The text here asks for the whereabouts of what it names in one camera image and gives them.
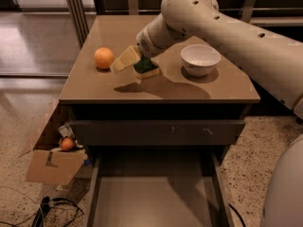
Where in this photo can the crumpled packet in box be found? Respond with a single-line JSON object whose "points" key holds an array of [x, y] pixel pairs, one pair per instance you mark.
{"points": [[66, 131]]}

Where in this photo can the orange fruit on cabinet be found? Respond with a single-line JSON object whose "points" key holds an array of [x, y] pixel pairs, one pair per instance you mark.
{"points": [[104, 57]]}

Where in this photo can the closed top drawer front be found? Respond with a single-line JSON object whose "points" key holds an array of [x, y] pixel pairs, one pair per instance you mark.
{"points": [[157, 132]]}

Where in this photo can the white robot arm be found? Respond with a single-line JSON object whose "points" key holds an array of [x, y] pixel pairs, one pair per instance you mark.
{"points": [[273, 61]]}

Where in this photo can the open middle drawer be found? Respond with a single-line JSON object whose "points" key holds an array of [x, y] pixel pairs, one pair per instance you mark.
{"points": [[157, 189]]}

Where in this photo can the grey drawer cabinet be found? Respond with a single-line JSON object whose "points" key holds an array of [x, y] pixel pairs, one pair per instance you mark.
{"points": [[225, 94]]}

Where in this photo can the green and yellow sponge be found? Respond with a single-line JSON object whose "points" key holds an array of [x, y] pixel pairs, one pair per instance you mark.
{"points": [[145, 68]]}

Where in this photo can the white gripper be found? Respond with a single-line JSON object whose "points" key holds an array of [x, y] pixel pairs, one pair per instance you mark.
{"points": [[146, 46]]}

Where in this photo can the cardboard box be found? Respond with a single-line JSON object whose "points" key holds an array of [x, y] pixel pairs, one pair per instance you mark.
{"points": [[50, 164]]}

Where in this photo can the orange fruit in box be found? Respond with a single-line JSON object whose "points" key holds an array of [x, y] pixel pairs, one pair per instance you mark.
{"points": [[67, 144]]}

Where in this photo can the white ceramic bowl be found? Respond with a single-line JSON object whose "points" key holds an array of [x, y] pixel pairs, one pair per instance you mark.
{"points": [[199, 60]]}

